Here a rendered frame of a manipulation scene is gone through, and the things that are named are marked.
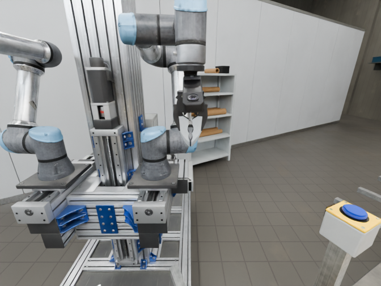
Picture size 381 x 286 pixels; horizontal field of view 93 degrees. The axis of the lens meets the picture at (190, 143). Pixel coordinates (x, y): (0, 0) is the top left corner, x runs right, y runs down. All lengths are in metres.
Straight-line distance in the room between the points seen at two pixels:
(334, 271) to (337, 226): 0.13
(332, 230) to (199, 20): 0.54
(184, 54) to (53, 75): 2.43
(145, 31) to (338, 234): 0.65
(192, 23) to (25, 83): 0.90
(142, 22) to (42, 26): 2.33
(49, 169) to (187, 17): 0.87
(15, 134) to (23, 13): 1.93
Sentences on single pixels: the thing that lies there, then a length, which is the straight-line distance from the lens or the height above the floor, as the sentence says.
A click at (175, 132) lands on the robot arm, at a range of 0.83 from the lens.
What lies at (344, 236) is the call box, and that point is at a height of 1.18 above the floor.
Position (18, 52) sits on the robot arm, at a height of 1.58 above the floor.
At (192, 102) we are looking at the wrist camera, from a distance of 0.39.
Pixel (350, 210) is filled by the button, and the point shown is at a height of 1.23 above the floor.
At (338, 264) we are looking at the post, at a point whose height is 1.10.
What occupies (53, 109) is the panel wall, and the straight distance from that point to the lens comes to 2.84.
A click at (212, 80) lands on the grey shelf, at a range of 3.47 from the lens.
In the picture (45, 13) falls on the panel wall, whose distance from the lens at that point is 2.87.
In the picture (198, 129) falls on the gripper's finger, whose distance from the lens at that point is 0.49.
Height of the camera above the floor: 1.49
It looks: 20 degrees down
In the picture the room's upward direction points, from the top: straight up
